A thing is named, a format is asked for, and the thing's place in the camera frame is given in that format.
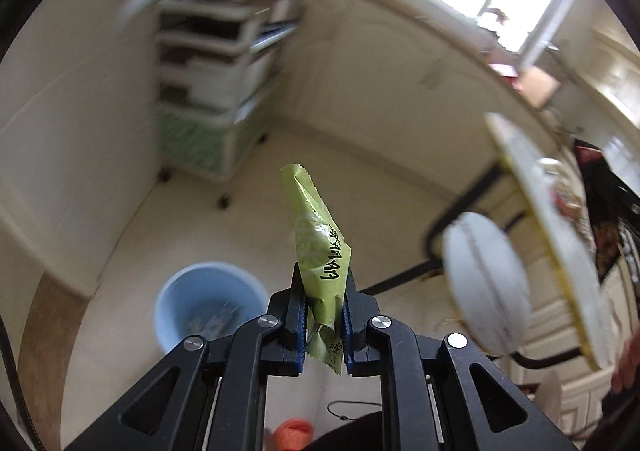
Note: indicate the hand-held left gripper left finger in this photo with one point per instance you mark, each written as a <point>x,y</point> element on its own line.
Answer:
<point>299,326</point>

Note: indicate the orange soft object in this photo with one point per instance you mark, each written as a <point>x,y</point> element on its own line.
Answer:
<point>292,436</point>

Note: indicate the green snack packet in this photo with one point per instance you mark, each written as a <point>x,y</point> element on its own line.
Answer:
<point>315,241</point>

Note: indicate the red plastic basin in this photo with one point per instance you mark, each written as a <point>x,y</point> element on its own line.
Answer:
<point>502,70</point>

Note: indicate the white storage trolley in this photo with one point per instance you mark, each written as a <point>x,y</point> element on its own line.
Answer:
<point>200,81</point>

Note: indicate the person's right hand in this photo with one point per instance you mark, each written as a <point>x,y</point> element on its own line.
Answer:
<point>629,363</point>

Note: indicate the person's dark clothing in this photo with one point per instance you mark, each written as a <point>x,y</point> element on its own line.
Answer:
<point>350,436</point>

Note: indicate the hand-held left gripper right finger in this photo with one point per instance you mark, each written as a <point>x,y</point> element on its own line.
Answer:
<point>348,336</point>

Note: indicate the wooden cutting board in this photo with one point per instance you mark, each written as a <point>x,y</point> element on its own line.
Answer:
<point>540,87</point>

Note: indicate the black snack packet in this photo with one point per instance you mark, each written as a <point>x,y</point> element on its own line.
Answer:
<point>600,191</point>

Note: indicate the blue plastic bin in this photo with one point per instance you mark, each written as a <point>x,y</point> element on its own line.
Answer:
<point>175,301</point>

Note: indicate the round marble table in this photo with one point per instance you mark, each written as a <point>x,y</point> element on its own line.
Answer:
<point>575,271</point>

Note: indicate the white round stool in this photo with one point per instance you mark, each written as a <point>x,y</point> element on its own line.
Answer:
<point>485,281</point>

